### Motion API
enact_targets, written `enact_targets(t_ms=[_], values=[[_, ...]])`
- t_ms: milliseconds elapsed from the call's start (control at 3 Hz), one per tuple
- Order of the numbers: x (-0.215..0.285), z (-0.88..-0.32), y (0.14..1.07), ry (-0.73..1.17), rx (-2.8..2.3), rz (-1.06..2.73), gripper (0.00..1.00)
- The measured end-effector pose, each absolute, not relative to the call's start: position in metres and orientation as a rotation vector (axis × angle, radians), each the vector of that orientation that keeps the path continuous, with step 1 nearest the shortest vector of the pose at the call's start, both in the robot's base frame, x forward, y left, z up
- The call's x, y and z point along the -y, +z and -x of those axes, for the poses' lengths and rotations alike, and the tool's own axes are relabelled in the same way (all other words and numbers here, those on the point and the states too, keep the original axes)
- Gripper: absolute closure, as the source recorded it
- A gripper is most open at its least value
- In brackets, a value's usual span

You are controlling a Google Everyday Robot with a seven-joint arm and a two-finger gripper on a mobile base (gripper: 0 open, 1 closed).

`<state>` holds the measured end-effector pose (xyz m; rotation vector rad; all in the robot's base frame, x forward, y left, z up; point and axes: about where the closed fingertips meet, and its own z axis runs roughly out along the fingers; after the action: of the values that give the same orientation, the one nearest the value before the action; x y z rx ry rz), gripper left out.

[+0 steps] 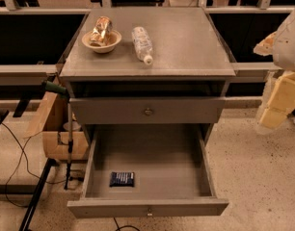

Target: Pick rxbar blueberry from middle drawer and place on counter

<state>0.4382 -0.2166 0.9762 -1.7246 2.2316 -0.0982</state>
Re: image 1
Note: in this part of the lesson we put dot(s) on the open grey middle drawer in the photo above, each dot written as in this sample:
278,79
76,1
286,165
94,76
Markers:
172,177

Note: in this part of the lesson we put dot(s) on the crumpled gold snack bag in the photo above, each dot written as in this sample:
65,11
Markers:
101,30

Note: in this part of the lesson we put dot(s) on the beige bowl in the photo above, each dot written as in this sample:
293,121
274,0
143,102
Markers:
114,40

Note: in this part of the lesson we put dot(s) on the clear plastic water bottle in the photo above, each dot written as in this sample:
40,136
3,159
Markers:
143,45

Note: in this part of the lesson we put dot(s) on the grey drawer cabinet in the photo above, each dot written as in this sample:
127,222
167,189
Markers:
188,59

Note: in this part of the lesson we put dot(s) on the black metal stand leg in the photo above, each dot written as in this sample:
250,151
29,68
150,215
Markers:
36,196

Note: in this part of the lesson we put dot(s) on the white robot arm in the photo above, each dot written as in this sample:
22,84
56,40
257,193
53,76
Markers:
281,46

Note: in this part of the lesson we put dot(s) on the closed grey top drawer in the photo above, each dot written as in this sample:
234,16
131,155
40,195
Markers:
147,110

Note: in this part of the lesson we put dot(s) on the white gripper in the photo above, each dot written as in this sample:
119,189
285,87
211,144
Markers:
288,45

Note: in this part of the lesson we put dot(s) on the blue rxbar blueberry bar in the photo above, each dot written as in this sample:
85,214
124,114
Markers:
122,179

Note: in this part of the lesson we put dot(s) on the cardboard box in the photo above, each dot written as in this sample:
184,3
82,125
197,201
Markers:
49,120

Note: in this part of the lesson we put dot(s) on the green-handled grabber stick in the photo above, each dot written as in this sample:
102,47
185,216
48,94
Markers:
55,88

